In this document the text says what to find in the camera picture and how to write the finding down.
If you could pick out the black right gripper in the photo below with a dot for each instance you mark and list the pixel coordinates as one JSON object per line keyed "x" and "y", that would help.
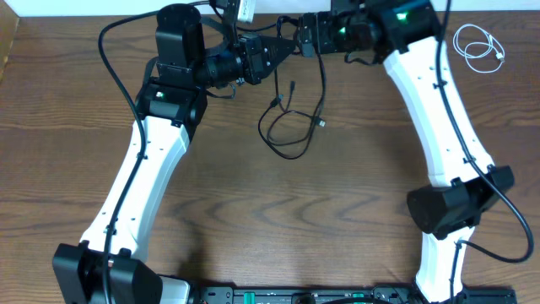
{"x": 325, "y": 23}

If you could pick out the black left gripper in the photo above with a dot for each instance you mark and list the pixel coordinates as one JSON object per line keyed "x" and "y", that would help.
{"x": 256, "y": 64}

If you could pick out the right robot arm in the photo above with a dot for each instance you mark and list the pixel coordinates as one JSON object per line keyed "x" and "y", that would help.
{"x": 463, "y": 179}

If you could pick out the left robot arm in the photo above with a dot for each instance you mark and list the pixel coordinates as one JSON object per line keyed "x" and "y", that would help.
{"x": 195, "y": 54}

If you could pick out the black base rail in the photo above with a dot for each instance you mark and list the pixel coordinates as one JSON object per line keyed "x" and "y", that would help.
{"x": 398, "y": 294}

